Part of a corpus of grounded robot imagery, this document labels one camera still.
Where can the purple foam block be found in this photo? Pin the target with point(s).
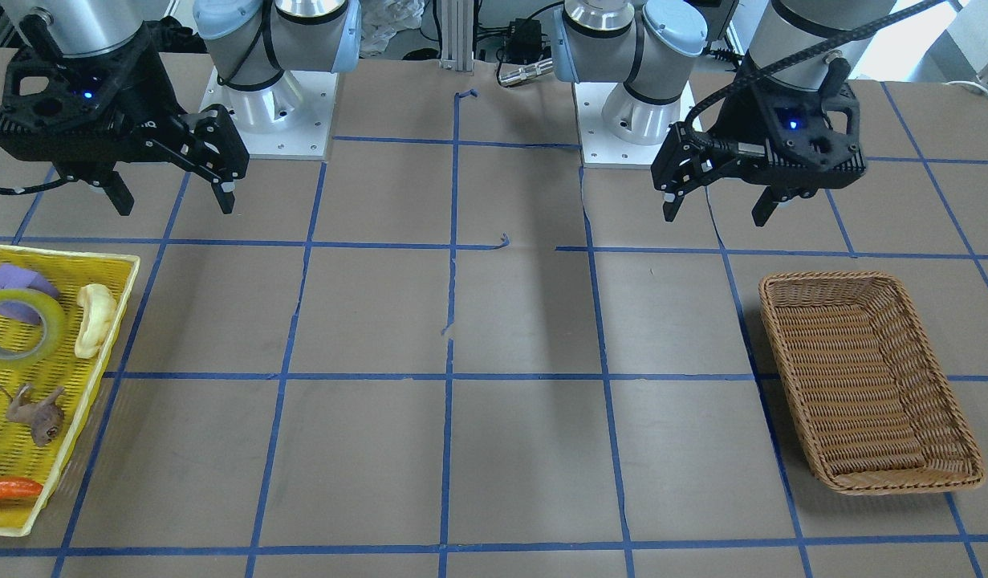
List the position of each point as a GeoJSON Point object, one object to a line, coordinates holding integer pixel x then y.
{"type": "Point", "coordinates": [13, 277]}

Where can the brown wicker basket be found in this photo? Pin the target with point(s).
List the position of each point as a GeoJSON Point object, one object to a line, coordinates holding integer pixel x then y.
{"type": "Point", "coordinates": [871, 405]}

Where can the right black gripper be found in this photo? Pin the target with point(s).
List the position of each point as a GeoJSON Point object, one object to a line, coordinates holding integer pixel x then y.
{"type": "Point", "coordinates": [146, 90]}

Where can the brown snail toy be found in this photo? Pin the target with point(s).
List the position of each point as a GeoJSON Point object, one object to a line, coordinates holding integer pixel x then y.
{"type": "Point", "coordinates": [44, 418]}

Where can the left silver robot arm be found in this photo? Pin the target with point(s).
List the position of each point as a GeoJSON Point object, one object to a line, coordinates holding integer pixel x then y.
{"type": "Point", "coordinates": [651, 46]}

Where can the silver cable connector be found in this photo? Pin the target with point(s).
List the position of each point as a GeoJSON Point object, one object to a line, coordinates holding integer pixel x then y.
{"type": "Point", "coordinates": [525, 73]}

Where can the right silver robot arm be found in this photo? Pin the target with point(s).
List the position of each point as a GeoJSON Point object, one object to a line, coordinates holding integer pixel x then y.
{"type": "Point", "coordinates": [251, 43]}

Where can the orange carrot toy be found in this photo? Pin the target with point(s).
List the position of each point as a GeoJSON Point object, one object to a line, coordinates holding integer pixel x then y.
{"type": "Point", "coordinates": [19, 488]}

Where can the cream banana toy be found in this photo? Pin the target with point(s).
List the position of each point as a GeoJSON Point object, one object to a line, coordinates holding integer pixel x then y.
{"type": "Point", "coordinates": [98, 307]}

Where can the yellow plastic basket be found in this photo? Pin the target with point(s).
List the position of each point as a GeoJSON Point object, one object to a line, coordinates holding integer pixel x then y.
{"type": "Point", "coordinates": [19, 456]}

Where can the aluminium frame post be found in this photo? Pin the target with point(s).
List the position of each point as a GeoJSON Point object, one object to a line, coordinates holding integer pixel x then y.
{"type": "Point", "coordinates": [457, 35]}

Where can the yellow tape roll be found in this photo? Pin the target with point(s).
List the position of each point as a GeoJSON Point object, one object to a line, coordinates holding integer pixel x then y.
{"type": "Point", "coordinates": [32, 327]}

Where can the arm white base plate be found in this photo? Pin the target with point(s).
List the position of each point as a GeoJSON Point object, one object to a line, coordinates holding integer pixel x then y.
{"type": "Point", "coordinates": [289, 121]}
{"type": "Point", "coordinates": [634, 132]}

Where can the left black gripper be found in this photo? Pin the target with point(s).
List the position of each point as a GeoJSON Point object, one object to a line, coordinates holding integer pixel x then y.
{"type": "Point", "coordinates": [737, 119]}

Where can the black power adapter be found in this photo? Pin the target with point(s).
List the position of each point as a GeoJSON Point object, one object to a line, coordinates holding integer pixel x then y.
{"type": "Point", "coordinates": [525, 41]}

